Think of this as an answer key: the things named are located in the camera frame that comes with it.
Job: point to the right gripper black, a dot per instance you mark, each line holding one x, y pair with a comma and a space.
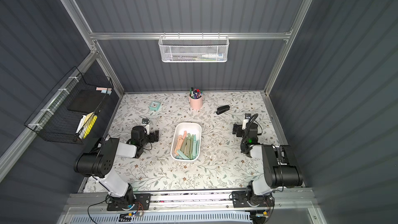
238, 129

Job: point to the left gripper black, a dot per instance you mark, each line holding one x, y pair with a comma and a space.
152, 135

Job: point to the pink folding fruit knife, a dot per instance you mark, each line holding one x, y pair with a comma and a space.
180, 140

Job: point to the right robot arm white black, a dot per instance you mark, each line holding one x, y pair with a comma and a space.
280, 169

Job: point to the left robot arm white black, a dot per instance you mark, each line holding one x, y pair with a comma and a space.
97, 160

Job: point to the green folding knife in box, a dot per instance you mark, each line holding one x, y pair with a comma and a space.
187, 150

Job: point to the white storage box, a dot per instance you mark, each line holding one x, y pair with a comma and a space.
183, 129

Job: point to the teal folding knife in box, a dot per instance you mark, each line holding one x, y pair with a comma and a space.
195, 147

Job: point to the black stapler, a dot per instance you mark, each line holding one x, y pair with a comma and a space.
222, 109

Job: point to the teal alarm clock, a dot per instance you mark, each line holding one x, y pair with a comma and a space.
154, 106

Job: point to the floral table mat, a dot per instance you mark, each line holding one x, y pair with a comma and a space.
220, 164

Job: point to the pink pen holder cup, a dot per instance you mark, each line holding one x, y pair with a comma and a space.
196, 103

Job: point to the pens in pink cup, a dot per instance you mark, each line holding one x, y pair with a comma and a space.
195, 93

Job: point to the yellow notepad in basket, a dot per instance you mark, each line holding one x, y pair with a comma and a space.
85, 125

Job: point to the white tube in basket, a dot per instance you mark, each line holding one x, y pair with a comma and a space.
213, 57

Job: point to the black notebook in basket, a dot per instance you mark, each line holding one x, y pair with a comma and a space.
87, 101

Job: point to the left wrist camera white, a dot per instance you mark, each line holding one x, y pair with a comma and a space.
145, 124

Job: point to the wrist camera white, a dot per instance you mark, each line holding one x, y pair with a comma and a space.
145, 124
247, 117

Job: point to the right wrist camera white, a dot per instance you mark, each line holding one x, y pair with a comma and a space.
247, 117

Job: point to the black wire side basket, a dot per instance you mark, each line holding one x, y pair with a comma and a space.
71, 113

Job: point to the white wire wall basket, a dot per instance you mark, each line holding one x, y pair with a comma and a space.
179, 50

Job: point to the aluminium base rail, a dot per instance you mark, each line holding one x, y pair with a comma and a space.
194, 200

